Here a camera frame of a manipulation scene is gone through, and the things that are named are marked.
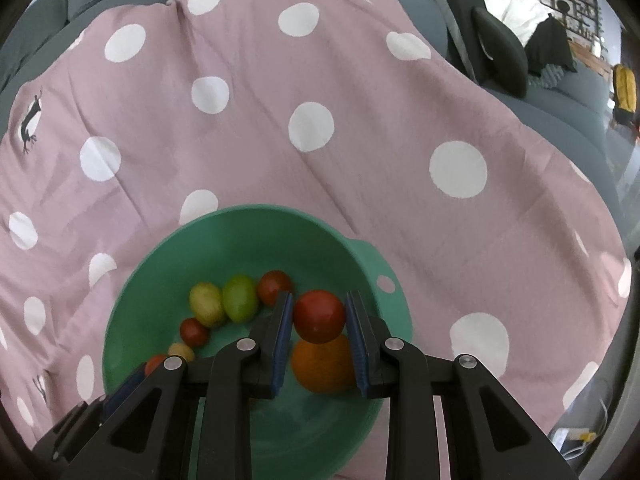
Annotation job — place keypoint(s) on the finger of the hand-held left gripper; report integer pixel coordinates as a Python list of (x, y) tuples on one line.
[(122, 387)]

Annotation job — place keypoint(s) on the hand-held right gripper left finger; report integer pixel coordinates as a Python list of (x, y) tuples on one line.
[(281, 340)]

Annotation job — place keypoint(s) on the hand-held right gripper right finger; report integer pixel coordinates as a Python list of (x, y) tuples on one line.
[(356, 340)]

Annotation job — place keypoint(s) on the small red tomato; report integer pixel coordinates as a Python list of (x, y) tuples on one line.
[(194, 332), (154, 362)]

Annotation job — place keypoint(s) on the large orange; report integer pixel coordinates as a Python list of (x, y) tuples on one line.
[(322, 367)]

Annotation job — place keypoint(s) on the large red tomato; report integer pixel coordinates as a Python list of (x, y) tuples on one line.
[(272, 287), (319, 316)]

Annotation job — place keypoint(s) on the small yellowish tomato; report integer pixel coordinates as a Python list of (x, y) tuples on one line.
[(181, 351)]

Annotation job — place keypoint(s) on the green plastic bowl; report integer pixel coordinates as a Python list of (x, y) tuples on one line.
[(320, 260)]

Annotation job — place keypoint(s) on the green tomato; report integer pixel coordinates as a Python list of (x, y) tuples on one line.
[(240, 297)]

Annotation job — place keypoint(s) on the yellow-green tomato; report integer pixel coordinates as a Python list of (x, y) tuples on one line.
[(206, 304)]

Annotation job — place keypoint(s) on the pink polka-dot blanket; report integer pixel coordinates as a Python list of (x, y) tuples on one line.
[(350, 85)]

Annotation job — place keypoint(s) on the grey sofa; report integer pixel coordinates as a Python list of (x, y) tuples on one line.
[(550, 110)]

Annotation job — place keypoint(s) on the black round cushion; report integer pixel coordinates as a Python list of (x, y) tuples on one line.
[(500, 55)]

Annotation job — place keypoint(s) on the grey striped cushion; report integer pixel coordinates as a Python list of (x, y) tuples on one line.
[(549, 77)]

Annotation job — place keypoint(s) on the black garment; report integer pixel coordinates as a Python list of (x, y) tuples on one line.
[(550, 47)]

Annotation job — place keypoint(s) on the black flat cushion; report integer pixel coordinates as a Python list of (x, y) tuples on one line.
[(457, 0)]

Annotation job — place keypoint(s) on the wooden table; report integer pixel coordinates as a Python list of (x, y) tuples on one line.
[(590, 59)]

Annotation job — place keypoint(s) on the yellow backpack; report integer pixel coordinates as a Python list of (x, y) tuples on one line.
[(625, 90)]

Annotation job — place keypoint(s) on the white duvet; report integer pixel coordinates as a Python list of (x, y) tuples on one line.
[(510, 5)]

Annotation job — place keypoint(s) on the black wall shelf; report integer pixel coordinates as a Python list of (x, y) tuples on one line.
[(565, 0)]

